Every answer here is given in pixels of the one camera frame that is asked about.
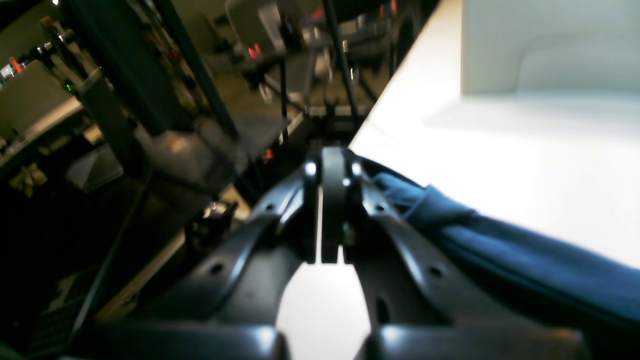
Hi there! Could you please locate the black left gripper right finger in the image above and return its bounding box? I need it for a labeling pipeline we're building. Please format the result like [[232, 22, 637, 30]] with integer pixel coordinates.
[[320, 146, 589, 360]]

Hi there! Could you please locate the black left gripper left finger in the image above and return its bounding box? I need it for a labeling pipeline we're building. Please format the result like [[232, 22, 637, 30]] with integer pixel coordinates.
[[75, 152, 321, 360]]

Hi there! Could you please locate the dark blue t-shirt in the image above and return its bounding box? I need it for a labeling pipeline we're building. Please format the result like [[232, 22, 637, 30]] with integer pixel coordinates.
[[363, 158, 640, 333]]

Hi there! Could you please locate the white tray at corner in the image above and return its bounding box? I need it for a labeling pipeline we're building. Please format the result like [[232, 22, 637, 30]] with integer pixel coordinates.
[[461, 0, 640, 96]]

